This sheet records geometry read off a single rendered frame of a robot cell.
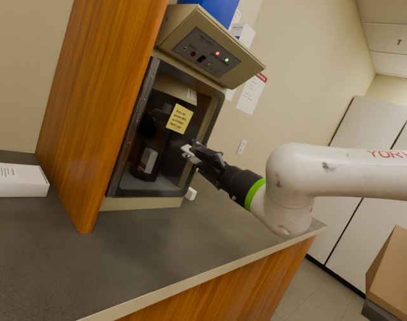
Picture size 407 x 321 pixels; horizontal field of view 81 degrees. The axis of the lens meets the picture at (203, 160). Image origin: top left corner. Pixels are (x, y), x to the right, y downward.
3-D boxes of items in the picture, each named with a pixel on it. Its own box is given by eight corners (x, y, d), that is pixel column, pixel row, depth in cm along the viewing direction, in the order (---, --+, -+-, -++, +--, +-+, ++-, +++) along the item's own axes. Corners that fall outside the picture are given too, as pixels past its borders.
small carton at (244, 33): (225, 44, 70) (232, 23, 68) (235, 51, 73) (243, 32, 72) (236, 44, 66) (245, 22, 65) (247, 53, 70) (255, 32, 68)
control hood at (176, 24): (152, 45, 59) (166, 2, 57) (228, 88, 83) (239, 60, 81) (180, 50, 51) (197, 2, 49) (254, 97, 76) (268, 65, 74)
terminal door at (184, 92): (106, 196, 67) (153, 55, 59) (183, 196, 90) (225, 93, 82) (107, 198, 67) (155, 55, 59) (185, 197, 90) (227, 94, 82)
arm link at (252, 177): (242, 193, 55) (241, 218, 61) (272, 169, 61) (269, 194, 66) (223, 180, 59) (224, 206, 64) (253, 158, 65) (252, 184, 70)
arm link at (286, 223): (290, 257, 52) (316, 227, 58) (299, 221, 45) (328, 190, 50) (241, 221, 61) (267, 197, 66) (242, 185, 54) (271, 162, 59)
